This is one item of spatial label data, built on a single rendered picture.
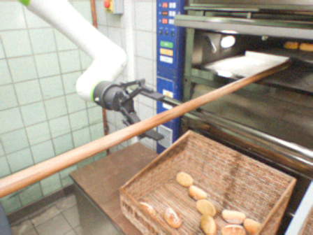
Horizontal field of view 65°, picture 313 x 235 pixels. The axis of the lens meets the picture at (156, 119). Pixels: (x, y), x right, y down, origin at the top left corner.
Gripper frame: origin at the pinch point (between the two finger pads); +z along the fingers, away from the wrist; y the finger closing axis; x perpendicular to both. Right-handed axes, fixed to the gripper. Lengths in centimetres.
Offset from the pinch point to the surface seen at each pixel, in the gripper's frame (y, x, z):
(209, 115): 2.9, -16.6, 5.7
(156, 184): 57, -27, -28
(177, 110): -0.4, -6.6, 1.5
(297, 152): 3.6, -16.1, 31.4
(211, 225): 55, -24, 7
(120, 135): -0.3, 13.3, 1.7
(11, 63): 6, 4, -123
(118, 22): -16, -55, -94
